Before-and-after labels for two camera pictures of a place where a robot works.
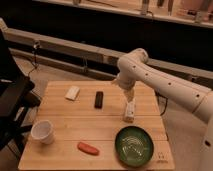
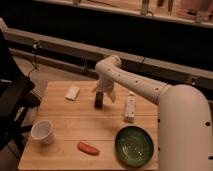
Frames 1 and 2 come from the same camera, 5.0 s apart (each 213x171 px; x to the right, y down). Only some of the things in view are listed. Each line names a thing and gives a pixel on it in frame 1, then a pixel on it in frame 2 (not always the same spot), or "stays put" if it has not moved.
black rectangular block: x=98 y=99 stays put
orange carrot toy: x=88 y=148 stays put
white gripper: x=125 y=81 to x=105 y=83
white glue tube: x=130 y=111 stays put
